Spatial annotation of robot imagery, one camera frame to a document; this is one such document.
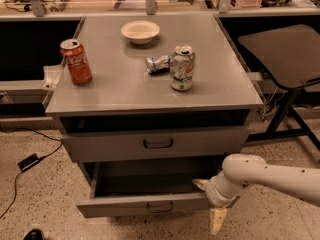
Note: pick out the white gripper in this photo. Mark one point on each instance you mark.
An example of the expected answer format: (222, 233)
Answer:
(213, 193)

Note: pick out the grey drawer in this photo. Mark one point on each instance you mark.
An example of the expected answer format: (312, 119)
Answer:
(155, 144)
(152, 186)

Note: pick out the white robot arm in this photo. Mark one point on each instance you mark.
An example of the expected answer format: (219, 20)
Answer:
(241, 171)

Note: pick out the grey top drawer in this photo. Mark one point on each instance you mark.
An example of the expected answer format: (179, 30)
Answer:
(155, 144)

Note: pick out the grey drawer cabinet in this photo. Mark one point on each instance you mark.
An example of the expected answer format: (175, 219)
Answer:
(123, 96)

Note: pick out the white green soda can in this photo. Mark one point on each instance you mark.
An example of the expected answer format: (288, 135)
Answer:
(182, 67)

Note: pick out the crushed silver can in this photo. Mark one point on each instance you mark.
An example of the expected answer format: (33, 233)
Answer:
(158, 64)

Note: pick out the black side table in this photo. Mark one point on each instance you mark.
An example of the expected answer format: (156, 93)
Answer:
(292, 60)

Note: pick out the black shoe tip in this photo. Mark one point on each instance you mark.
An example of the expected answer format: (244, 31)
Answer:
(34, 234)

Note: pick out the white paper bowl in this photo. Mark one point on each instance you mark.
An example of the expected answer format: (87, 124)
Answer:
(140, 32)

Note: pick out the black power adapter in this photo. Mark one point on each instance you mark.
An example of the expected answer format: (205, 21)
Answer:
(28, 162)

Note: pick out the orange soda can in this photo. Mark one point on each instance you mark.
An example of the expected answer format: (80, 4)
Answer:
(74, 55)

